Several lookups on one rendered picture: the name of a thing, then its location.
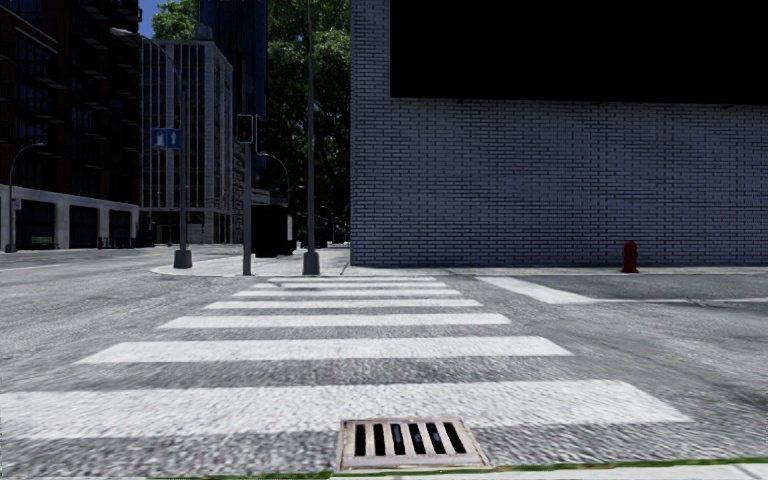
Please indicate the grey street lamp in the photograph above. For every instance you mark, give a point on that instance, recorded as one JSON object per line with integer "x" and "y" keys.
{"x": 182, "y": 198}
{"x": 10, "y": 204}
{"x": 281, "y": 169}

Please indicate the pale concrete building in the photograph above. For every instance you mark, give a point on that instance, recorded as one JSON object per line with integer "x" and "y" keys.
{"x": 201, "y": 144}

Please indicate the glass tower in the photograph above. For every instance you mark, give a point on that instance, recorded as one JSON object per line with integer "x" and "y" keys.
{"x": 237, "y": 54}

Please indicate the trees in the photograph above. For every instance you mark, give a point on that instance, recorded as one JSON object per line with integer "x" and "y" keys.
{"x": 288, "y": 108}

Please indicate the red fire hydrant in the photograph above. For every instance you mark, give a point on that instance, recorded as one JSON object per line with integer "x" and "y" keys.
{"x": 629, "y": 257}

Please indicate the dark brick building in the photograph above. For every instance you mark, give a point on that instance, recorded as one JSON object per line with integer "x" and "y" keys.
{"x": 66, "y": 120}

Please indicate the black bus shelter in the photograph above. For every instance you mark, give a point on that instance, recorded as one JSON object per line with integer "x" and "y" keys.
{"x": 271, "y": 229}

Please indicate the white brick building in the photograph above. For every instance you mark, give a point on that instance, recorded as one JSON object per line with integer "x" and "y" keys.
{"x": 540, "y": 186}

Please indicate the traffic light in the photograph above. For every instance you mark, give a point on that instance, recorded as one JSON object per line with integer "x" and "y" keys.
{"x": 246, "y": 180}

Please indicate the metal drain grate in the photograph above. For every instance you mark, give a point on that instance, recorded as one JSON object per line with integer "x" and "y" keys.
{"x": 411, "y": 444}

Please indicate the grey pole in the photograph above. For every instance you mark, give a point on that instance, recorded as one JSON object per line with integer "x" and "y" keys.
{"x": 310, "y": 150}

